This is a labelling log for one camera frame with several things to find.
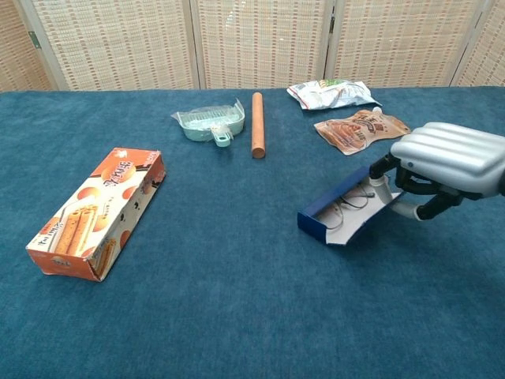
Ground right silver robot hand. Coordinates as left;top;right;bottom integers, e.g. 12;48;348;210
368;122;505;222

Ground black-rimmed eyeglasses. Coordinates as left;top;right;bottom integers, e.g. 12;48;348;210
315;185;376;230

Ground orange biscuit roll box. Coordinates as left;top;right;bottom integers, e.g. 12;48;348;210
25;148;167;283

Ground brown spout pouch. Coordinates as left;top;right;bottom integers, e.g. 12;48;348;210
313;107;412;156

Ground white crumpled snack bag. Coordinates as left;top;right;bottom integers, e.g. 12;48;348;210
286;79;383;111

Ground wooden rolling pin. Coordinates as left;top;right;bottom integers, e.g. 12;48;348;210
251;92;267;159

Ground mint green plastic dustpan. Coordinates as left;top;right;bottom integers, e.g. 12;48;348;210
170;98;246;148

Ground blue table cloth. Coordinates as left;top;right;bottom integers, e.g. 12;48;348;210
0;85;505;379

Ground woven bamboo folding screen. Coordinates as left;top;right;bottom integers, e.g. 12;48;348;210
0;0;505;92

